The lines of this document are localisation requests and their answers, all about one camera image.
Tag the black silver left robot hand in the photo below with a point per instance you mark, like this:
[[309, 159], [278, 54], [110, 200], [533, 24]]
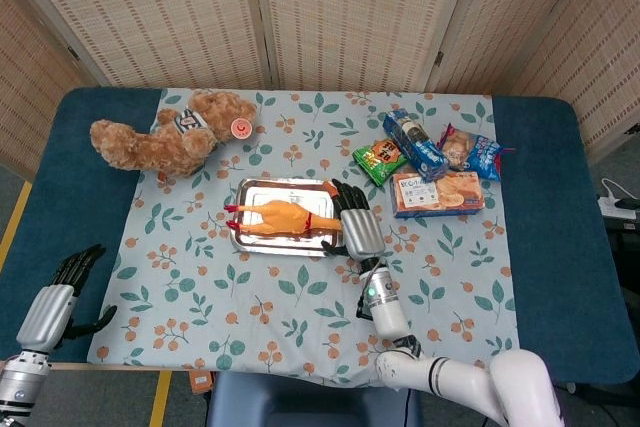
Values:
[[47, 312]]

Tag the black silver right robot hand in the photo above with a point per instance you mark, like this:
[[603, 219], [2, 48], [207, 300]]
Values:
[[362, 234]]

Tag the yellow rubber chicken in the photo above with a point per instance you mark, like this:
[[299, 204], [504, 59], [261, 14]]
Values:
[[280, 217]]

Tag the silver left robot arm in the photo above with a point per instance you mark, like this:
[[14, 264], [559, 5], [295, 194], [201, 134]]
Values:
[[20, 382]]

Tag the shiny metal tray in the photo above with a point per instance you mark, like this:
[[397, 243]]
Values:
[[270, 192]]

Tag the green snack bag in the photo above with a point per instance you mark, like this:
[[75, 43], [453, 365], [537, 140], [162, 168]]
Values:
[[377, 162]]

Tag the orange cracker box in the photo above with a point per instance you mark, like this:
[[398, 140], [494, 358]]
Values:
[[440, 197]]

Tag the blue cookie box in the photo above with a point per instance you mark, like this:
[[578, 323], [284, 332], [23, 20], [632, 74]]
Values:
[[417, 147]]

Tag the blue table cover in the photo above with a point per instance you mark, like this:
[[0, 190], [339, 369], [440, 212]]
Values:
[[75, 207]]

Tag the blue white snack bag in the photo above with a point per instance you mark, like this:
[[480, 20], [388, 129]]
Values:
[[482, 154]]

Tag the small orange tag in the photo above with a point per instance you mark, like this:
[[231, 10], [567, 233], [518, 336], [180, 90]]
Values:
[[200, 383]]

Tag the blue padded seat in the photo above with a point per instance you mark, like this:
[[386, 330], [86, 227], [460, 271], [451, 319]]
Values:
[[310, 404]]

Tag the metal screen hinge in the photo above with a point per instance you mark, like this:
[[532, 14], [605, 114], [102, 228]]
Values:
[[73, 53], [439, 58]]

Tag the brown teddy bear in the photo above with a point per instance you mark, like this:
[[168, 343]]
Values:
[[165, 144]]

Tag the woven folding screen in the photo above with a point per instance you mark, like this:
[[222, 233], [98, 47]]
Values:
[[350, 12]]

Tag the white power strip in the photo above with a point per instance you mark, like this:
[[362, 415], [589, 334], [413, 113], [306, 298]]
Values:
[[612, 208]]

